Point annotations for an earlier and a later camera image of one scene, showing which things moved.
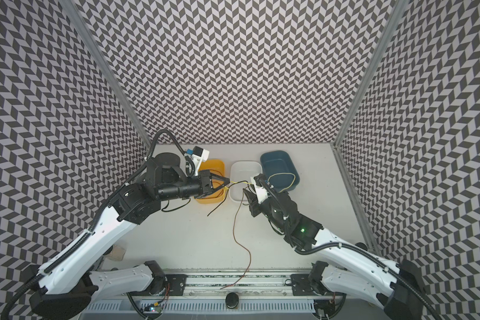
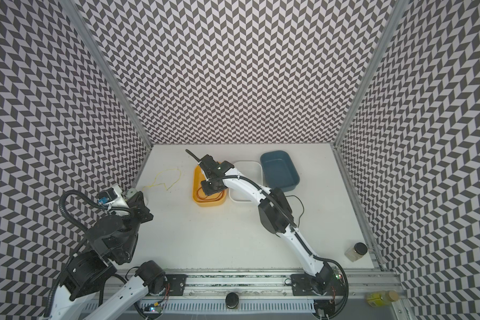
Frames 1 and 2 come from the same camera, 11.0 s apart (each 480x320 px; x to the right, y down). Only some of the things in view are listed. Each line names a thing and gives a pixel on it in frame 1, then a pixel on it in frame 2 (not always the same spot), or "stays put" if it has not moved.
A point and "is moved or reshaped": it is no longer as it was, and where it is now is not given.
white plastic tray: (241, 173) stays put
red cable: (242, 247) is moved or reshaped
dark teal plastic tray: (279, 170) stays put
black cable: (227, 196) → (303, 211)
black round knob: (232, 300) stays put
